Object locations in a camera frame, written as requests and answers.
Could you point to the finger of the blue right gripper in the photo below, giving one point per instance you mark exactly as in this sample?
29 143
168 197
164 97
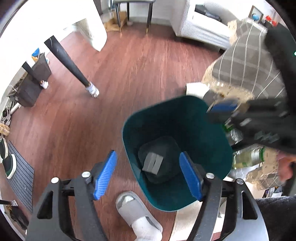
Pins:
222 109

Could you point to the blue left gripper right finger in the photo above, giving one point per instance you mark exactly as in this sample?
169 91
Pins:
192 176

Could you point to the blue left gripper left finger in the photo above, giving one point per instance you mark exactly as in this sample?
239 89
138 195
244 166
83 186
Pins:
102 173

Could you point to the dark teal trash bin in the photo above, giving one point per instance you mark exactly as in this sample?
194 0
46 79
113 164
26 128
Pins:
155 136

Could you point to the person's right hand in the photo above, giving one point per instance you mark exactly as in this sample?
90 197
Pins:
285 165

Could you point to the green label plastic bottle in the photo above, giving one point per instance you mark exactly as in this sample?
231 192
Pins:
233 135

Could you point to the clear green cap bottle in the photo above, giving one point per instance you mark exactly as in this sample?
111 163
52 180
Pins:
248 157

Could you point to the grey checked round tablecloth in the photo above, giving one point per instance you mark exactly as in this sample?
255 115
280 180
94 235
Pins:
246 71

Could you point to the dark striped door mat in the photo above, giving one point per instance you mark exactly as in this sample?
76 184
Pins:
23 179

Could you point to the grey upholstered armchair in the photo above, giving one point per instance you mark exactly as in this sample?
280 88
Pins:
190 24

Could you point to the black and white sneaker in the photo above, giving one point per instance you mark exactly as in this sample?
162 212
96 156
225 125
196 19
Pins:
8 160

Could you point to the framed globe picture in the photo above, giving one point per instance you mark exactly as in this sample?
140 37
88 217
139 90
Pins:
255 14

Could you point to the dark brown storage box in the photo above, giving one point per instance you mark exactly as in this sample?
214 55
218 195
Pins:
30 88

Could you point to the brown cardboard box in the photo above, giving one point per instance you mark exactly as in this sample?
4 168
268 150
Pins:
110 21

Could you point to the black table leg with sock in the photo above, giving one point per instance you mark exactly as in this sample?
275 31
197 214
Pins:
60 53

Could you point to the grey chair with black legs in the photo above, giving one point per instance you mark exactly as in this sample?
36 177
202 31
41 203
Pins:
132 9

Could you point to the pale green patterned tablecloth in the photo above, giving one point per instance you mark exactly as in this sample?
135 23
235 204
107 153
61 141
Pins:
91 26

